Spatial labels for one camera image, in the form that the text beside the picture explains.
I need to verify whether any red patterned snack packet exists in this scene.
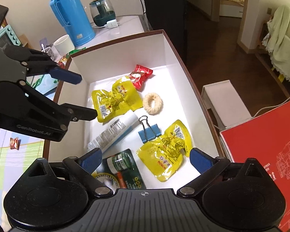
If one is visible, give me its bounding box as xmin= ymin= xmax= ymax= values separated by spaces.
xmin=10 ymin=137 xmax=21 ymax=150

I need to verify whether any patterned mug with spoon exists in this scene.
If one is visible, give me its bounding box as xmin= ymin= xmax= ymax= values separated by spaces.
xmin=41 ymin=43 xmax=55 ymax=61

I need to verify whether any green blue snack bag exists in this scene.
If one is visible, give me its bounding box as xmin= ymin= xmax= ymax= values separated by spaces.
xmin=26 ymin=48 xmax=86 ymax=96

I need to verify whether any white tube bottle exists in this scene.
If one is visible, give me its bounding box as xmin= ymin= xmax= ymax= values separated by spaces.
xmin=86 ymin=110 xmax=138 ymax=153

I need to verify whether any white ceramic mug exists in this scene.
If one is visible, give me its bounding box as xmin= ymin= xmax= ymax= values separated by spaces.
xmin=53 ymin=35 xmax=75 ymax=57

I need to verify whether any teal toaster oven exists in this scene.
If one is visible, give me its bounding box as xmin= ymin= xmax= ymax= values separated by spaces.
xmin=0 ymin=25 xmax=22 ymax=48

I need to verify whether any green jar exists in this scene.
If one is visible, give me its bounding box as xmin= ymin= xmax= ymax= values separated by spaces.
xmin=106 ymin=152 xmax=132 ymax=174

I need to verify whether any yellow snack pouch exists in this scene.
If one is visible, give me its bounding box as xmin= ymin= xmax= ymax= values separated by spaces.
xmin=137 ymin=119 xmax=192 ymax=182
xmin=91 ymin=76 xmax=143 ymax=123

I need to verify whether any blue thermos flask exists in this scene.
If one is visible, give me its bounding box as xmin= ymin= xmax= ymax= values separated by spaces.
xmin=49 ymin=0 xmax=95 ymax=47

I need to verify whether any red book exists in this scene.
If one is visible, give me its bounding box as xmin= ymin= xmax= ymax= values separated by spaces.
xmin=220 ymin=101 xmax=290 ymax=231

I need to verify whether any blue binder clip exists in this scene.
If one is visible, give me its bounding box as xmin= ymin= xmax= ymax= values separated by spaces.
xmin=138 ymin=115 xmax=161 ymax=143

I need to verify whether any white stool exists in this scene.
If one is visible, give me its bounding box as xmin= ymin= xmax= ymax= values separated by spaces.
xmin=201 ymin=80 xmax=252 ymax=131

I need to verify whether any red candy packet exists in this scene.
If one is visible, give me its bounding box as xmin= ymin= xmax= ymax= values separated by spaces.
xmin=128 ymin=64 xmax=153 ymax=91

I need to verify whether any large brown white box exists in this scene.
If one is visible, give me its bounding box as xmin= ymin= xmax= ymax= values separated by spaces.
xmin=43 ymin=30 xmax=222 ymax=190

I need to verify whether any white power adapter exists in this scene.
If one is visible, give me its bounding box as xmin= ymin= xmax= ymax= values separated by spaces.
xmin=105 ymin=19 xmax=119 ymax=29

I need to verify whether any sofa with green cover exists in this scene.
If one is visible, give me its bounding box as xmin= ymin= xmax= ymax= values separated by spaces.
xmin=262 ymin=5 xmax=290 ymax=82

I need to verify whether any black refrigerator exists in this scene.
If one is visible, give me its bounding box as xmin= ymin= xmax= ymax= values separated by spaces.
xmin=144 ymin=0 xmax=188 ymax=61

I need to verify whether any cream braided hair ring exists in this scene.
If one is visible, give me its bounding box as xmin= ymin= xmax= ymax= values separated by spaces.
xmin=142 ymin=93 xmax=163 ymax=115

